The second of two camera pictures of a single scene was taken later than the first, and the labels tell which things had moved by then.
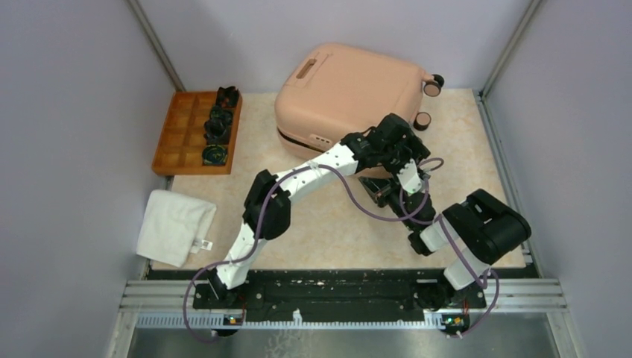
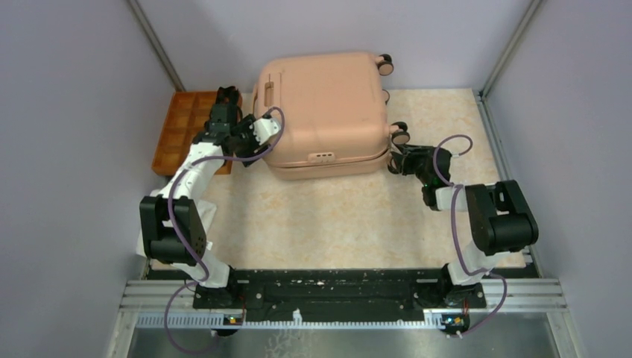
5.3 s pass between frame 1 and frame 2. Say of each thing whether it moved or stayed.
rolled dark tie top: stayed
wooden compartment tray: stayed
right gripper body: moved
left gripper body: moved
